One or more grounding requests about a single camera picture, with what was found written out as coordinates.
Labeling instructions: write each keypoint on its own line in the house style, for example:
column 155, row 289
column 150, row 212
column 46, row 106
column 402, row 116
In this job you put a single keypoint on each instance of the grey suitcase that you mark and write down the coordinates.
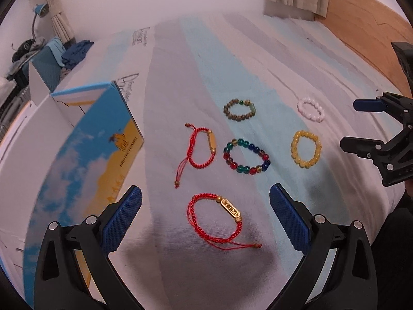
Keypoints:
column 13, row 103

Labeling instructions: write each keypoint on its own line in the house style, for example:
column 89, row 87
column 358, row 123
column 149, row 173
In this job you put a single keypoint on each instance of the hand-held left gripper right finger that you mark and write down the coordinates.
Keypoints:
column 288, row 219

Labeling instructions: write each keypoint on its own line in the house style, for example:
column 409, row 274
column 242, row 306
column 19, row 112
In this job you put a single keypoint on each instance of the teal suitcase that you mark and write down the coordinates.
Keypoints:
column 45, row 67

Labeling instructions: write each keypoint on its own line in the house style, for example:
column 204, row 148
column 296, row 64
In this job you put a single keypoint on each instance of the beige curtain by suitcases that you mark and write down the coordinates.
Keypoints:
column 61, row 22

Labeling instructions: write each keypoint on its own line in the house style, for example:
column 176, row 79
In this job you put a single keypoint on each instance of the blue desk lamp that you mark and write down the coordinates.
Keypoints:
column 41, row 9

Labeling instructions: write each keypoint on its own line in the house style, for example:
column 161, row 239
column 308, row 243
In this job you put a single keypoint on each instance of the dark blue clothes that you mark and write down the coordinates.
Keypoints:
column 77, row 53

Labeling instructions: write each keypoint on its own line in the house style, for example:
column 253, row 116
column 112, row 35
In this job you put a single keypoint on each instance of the black bag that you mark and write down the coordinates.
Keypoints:
column 24, row 50

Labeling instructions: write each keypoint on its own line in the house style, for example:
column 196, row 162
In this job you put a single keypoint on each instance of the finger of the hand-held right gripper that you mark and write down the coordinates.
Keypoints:
column 367, row 105
column 361, row 145

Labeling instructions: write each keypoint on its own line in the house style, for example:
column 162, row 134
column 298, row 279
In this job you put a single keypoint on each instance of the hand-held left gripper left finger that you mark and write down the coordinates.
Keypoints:
column 122, row 219

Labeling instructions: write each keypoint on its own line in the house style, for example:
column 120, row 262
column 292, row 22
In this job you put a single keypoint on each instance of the wooden headboard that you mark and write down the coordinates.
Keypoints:
column 361, row 22

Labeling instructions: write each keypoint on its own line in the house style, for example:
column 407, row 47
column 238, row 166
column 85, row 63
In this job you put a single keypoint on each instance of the light blue cloth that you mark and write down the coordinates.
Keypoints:
column 57, row 48

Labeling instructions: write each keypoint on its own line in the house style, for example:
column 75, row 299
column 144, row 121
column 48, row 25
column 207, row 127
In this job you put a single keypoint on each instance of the blue and white cardboard box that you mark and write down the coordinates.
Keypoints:
column 80, row 155

